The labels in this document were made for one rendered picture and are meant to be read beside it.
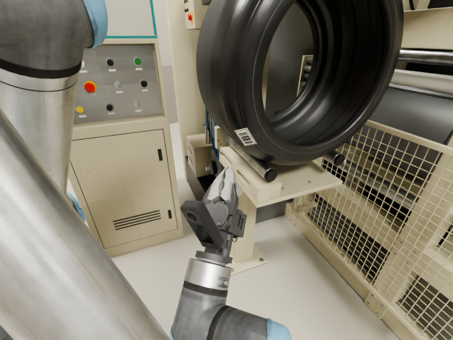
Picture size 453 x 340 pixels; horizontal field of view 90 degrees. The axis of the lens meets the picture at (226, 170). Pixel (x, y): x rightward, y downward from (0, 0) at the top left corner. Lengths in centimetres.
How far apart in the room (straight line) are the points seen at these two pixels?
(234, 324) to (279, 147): 45
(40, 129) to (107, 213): 115
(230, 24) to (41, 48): 37
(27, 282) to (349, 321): 147
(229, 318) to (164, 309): 106
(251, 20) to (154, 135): 89
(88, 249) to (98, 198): 125
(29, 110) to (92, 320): 29
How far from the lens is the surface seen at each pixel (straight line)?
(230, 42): 58
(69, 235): 24
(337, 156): 89
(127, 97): 131
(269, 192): 76
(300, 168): 100
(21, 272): 23
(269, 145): 66
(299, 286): 158
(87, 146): 135
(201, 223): 44
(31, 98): 41
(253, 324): 44
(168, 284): 156
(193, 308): 48
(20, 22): 33
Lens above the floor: 128
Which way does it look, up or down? 30 degrees down
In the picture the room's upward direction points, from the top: straight up
